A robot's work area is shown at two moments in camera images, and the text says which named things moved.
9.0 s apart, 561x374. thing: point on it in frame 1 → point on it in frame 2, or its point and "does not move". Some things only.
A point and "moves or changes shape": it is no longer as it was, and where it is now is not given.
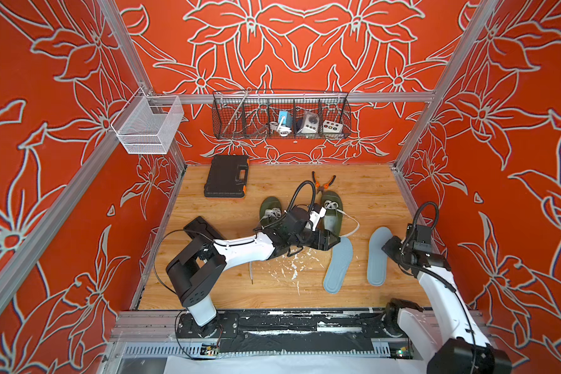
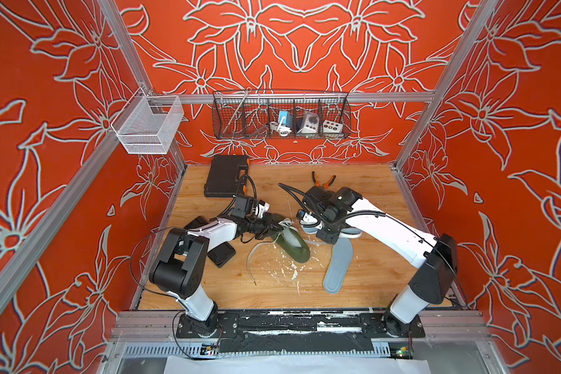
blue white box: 287,121 does not move
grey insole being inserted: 377,258 moves or changes shape
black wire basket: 282,114 does not move
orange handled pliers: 325,186 does not move
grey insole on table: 340,261 does not move
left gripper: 319,238 → 267,222
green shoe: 269,209 moves or changes shape
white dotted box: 332,127 does not move
